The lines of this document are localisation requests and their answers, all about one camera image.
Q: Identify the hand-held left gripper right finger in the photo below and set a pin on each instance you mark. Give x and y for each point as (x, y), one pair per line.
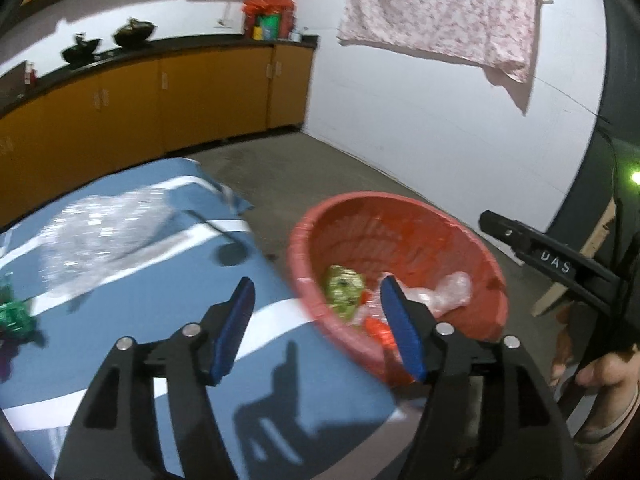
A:
(405, 330)

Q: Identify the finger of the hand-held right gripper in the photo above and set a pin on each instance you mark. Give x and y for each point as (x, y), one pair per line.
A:
(505, 232)

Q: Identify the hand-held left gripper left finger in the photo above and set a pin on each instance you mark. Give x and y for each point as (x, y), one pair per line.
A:
(230, 330)

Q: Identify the red plastic bag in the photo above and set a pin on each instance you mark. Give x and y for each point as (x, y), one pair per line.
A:
(377, 332)

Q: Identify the white plastic bag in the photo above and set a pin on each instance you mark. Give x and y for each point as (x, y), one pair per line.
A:
(420, 300)

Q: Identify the olive green plastic bag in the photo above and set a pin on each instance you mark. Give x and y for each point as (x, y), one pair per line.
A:
(342, 290)

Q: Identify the red plastic basket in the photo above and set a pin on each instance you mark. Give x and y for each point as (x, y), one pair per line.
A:
(425, 230)

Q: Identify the person's right hand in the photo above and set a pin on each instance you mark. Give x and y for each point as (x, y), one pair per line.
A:
(600, 370)

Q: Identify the blue striped tablecloth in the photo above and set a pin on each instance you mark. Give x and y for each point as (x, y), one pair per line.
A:
(150, 280)

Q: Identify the clear bubble wrap sheet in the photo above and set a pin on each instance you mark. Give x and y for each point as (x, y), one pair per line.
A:
(100, 240)

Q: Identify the bright green plastic bag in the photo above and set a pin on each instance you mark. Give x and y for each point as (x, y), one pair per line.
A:
(15, 310)

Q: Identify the wooden lower cabinets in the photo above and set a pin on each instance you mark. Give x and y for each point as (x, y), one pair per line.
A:
(175, 100)

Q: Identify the floral hanging cloth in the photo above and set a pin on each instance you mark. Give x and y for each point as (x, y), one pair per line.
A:
(440, 5)

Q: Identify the white cup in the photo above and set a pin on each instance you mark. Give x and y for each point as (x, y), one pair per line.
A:
(296, 36)

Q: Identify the black kitchen countertop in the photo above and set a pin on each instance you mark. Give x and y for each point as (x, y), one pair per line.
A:
(175, 47)

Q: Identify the green bottle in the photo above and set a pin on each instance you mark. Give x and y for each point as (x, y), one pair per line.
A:
(267, 27)

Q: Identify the black lidded pot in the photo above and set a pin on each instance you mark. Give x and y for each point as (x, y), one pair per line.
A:
(134, 32)

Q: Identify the black wok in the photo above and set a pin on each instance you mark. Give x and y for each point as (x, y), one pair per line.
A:
(80, 51)

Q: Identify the red bag covered containers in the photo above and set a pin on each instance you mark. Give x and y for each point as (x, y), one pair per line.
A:
(267, 10)

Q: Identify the red bottle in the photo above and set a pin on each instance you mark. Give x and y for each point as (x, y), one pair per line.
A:
(31, 74)

